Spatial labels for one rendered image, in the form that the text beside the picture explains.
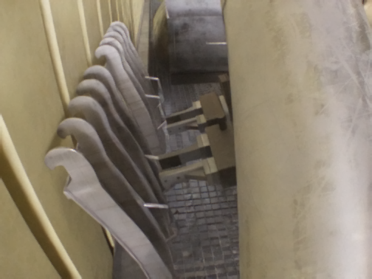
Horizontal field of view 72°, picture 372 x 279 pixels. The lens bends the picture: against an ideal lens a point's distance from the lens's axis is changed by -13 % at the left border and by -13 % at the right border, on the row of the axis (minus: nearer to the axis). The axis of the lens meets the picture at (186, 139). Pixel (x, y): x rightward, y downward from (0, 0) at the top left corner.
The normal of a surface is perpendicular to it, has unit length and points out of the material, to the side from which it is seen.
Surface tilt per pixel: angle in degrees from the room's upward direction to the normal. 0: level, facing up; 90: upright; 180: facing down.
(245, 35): 66
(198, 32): 89
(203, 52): 89
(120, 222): 90
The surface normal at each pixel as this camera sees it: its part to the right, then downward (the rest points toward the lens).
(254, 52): -0.82, -0.12
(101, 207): 0.11, 0.58
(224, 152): -0.26, -0.77
